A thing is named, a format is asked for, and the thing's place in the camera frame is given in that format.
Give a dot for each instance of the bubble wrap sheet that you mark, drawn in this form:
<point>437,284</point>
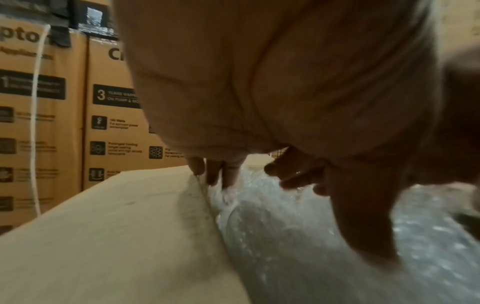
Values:
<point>300,261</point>

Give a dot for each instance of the person's right hand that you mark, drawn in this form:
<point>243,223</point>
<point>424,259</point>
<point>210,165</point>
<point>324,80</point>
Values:
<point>300,172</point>

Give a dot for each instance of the person's left hand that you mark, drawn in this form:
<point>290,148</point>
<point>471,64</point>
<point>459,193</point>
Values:
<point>285,71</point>

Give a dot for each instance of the small cardboard box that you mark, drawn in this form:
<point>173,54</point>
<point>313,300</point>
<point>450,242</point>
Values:
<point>112,249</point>

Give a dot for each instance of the stack of Crompton cartons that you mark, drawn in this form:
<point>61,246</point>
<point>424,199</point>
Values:
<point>60,130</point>

